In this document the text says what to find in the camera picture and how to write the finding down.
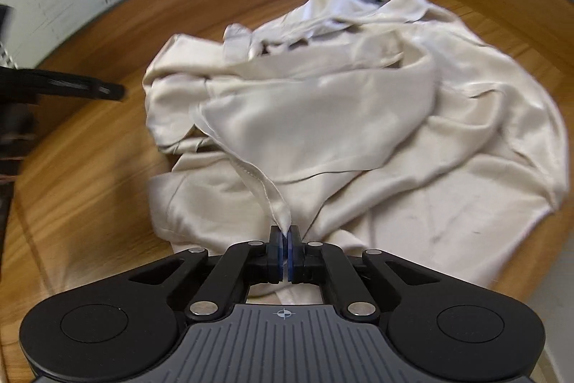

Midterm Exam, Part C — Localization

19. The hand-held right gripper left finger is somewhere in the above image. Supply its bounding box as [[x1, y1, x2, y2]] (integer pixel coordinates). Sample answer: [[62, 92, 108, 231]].
[[128, 225, 285, 325]]

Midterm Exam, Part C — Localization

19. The cream white collared shirt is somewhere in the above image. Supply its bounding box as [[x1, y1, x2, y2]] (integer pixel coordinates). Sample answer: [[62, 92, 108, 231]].
[[142, 0, 566, 305]]

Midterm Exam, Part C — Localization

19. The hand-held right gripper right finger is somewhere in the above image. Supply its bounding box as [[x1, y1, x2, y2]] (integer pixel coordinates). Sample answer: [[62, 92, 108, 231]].
[[288, 225, 444, 325]]

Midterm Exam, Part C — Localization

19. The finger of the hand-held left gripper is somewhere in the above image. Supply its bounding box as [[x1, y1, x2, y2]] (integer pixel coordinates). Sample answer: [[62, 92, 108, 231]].
[[0, 68, 126, 101]]

